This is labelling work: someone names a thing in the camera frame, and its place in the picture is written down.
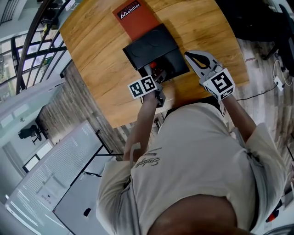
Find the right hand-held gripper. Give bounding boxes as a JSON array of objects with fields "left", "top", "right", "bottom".
[{"left": 184, "top": 50, "right": 236, "bottom": 102}]

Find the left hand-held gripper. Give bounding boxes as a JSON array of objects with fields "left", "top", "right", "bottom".
[{"left": 127, "top": 69, "right": 168, "bottom": 108}]

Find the small red-capped bottle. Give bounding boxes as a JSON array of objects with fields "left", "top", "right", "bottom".
[{"left": 149, "top": 62, "right": 161, "bottom": 76}]

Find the black box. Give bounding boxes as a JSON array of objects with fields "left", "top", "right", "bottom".
[{"left": 122, "top": 22, "right": 191, "bottom": 82}]

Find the person's left forearm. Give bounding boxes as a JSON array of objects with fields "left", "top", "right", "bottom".
[{"left": 123, "top": 91, "right": 159, "bottom": 162}]

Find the person's right forearm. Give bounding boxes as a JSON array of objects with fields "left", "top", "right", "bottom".
[{"left": 221, "top": 94, "right": 257, "bottom": 143}]

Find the red-brown printed board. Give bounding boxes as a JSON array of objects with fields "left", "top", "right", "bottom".
[{"left": 112, "top": 0, "right": 161, "bottom": 41}]

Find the white power adapter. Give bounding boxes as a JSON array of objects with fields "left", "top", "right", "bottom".
[{"left": 273, "top": 76, "right": 285, "bottom": 92}]

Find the black swivel chair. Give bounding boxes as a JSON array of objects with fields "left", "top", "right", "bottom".
[{"left": 261, "top": 4, "right": 294, "bottom": 78}]

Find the person's beige shirt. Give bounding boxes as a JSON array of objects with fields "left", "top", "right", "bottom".
[{"left": 96, "top": 102, "right": 288, "bottom": 235}]

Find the black metal railing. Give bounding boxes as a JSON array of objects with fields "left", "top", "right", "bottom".
[{"left": 15, "top": 0, "right": 74, "bottom": 95}]

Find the black office chair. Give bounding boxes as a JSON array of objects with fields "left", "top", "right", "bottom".
[{"left": 18, "top": 124, "right": 48, "bottom": 145}]

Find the white printed panel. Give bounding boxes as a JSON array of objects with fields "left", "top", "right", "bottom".
[{"left": 4, "top": 120, "right": 104, "bottom": 231}]

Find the white side table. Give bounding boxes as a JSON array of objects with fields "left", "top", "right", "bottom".
[{"left": 52, "top": 171, "right": 107, "bottom": 235}]

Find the red and black device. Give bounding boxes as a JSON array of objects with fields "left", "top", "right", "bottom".
[{"left": 265, "top": 199, "right": 283, "bottom": 223}]

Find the black floor cable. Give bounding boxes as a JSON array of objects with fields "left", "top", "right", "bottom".
[{"left": 236, "top": 83, "right": 279, "bottom": 102}]

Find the white cable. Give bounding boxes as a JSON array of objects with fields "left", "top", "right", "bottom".
[{"left": 273, "top": 59, "right": 294, "bottom": 87}]

